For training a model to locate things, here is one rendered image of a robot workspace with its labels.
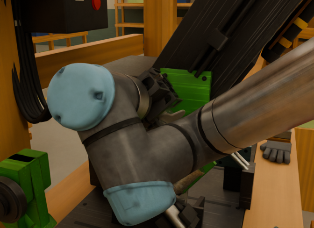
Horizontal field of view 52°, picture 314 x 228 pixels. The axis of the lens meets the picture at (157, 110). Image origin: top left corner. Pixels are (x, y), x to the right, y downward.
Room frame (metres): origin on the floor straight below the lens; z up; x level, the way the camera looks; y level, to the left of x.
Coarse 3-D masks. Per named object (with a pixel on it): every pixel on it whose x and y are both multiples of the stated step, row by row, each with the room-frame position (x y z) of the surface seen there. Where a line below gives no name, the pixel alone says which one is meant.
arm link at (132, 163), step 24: (96, 144) 0.32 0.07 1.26; (120, 144) 0.32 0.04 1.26; (144, 144) 0.33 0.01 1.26; (168, 144) 0.35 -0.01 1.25; (96, 168) 0.32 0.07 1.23; (120, 168) 0.31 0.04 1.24; (144, 168) 0.31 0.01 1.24; (168, 168) 0.33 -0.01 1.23; (120, 192) 0.30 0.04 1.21; (144, 192) 0.30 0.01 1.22; (168, 192) 0.31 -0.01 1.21; (120, 216) 0.30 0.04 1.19; (144, 216) 0.29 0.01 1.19
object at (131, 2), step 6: (114, 0) 9.94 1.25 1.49; (132, 0) 9.82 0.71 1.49; (138, 0) 9.74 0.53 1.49; (180, 0) 9.29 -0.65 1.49; (186, 0) 9.28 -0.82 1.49; (126, 6) 9.77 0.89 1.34; (132, 6) 9.70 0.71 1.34; (138, 6) 9.64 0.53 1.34; (180, 6) 9.21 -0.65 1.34; (186, 6) 9.15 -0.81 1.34; (180, 18) 9.31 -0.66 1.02; (120, 24) 9.84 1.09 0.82; (126, 24) 9.78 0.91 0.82; (132, 24) 9.76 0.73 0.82; (138, 24) 9.69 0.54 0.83
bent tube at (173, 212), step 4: (168, 108) 0.65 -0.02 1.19; (164, 112) 0.63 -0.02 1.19; (168, 112) 0.63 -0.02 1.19; (172, 112) 0.66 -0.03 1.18; (168, 208) 0.57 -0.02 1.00; (172, 208) 0.58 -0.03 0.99; (176, 208) 0.58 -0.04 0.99; (164, 212) 0.57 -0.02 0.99; (168, 212) 0.57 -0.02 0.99; (172, 212) 0.57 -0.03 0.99; (176, 212) 0.57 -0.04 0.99; (168, 216) 0.57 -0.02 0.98; (172, 216) 0.57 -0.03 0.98; (176, 216) 0.57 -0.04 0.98; (172, 220) 0.56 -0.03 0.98; (176, 220) 0.56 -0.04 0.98; (180, 220) 0.56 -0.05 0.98; (172, 224) 0.56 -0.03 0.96; (176, 224) 0.56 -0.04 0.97; (180, 224) 0.56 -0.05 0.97; (184, 224) 0.56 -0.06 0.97
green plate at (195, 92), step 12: (168, 72) 0.69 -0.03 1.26; (180, 72) 0.68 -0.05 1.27; (192, 72) 0.67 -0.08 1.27; (204, 72) 0.66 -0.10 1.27; (180, 84) 0.67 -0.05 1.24; (192, 84) 0.66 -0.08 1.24; (204, 84) 0.65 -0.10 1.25; (180, 96) 0.66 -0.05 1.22; (192, 96) 0.66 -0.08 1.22; (204, 96) 0.65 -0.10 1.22; (180, 108) 0.66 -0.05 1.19; (192, 108) 0.65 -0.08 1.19
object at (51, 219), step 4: (28, 216) 0.45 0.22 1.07; (28, 220) 0.45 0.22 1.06; (52, 220) 0.47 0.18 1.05; (4, 224) 0.45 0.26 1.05; (28, 224) 0.45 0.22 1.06; (32, 224) 0.45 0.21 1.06; (36, 224) 0.45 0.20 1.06; (48, 224) 0.46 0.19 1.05; (52, 224) 0.46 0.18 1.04; (56, 224) 0.47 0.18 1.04
